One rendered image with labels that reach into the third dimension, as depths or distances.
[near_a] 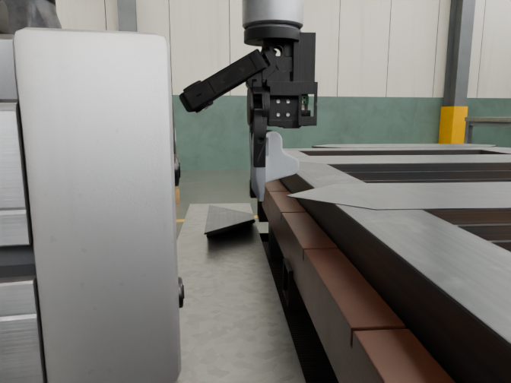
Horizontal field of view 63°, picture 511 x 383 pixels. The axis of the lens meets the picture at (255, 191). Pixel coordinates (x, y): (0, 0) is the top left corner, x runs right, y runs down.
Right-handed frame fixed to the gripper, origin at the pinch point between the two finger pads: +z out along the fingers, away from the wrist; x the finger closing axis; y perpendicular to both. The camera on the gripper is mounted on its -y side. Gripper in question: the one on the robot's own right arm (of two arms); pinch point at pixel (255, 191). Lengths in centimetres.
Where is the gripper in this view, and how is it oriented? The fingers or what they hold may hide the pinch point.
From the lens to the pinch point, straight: 55.4
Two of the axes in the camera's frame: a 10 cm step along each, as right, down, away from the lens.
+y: 10.0, -0.1, 0.8
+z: 0.0, 9.8, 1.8
